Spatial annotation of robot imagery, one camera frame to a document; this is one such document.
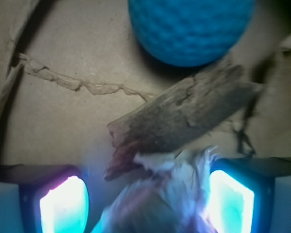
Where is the blue dimpled ball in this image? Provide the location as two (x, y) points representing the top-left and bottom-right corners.
(128, 0), (255, 67)

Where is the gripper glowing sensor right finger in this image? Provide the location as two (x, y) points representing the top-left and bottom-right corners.
(208, 157), (291, 233)

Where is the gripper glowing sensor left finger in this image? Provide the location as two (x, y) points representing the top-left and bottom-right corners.
(0, 165), (89, 233)

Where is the brown paper bag tray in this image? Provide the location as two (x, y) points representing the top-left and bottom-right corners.
(0, 0), (291, 185)

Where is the brown wood bark piece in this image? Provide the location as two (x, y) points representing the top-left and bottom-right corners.
(104, 64), (262, 181)

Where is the white paper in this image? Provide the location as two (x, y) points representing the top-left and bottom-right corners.
(93, 146), (220, 233)

